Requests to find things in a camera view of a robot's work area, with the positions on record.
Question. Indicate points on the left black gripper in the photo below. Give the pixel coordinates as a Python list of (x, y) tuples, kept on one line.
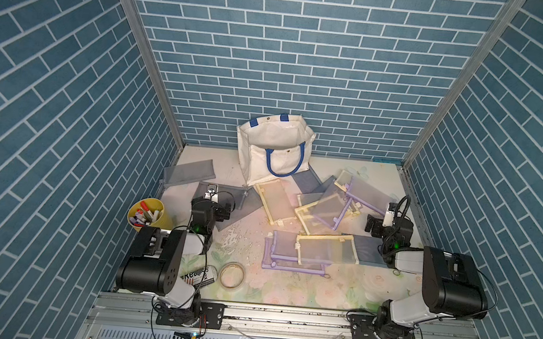
[(219, 211)]

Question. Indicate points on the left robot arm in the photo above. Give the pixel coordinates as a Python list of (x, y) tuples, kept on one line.
[(153, 261)]

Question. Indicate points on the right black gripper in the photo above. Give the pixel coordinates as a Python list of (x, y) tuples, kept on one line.
[(375, 225)]

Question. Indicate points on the yellow trimmed mesh pouch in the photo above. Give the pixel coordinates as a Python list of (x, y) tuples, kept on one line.
[(276, 202), (326, 249), (321, 214)]

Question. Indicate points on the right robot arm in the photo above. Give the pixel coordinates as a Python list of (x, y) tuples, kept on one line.
[(451, 286)]

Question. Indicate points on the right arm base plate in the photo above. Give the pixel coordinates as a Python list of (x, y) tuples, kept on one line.
[(366, 326)]

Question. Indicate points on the clear tape roll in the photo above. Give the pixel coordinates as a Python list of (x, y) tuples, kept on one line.
[(232, 276)]

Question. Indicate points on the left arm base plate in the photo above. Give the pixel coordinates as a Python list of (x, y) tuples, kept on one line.
[(201, 313)]

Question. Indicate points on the grey mesh pouch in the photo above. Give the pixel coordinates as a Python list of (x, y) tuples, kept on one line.
[(188, 173), (245, 201)]

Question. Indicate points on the blue mesh pouch right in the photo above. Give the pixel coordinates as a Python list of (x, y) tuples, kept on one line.
[(370, 252)]

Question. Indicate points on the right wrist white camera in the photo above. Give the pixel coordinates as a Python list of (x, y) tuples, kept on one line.
[(389, 217)]

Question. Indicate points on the wrist white camera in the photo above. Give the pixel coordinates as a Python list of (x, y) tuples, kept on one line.
[(389, 217), (211, 190)]

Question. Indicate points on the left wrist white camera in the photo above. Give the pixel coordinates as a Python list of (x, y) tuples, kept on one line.
[(211, 190)]

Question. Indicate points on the white canvas tote bag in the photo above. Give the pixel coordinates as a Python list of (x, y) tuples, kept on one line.
[(274, 147)]

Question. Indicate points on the yellow cup with markers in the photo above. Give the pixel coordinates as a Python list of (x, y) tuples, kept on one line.
[(149, 213)]

